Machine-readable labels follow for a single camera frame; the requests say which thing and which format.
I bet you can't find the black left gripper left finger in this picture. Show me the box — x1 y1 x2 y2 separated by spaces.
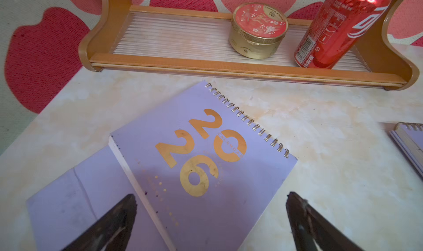
64 194 137 251

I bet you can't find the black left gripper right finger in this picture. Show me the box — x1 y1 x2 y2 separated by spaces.
285 191 362 251

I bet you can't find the purple 2026 desk calendar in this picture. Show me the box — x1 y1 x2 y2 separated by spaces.
390 122 423 178

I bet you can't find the purple calendar near shelf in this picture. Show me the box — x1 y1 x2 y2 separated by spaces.
26 81 297 251

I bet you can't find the wooden three-tier shelf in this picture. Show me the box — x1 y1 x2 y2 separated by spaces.
79 0 420 91

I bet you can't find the round red gold tin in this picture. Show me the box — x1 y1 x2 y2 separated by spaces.
229 2 289 59

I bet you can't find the red soda can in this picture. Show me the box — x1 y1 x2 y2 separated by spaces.
294 0 392 69

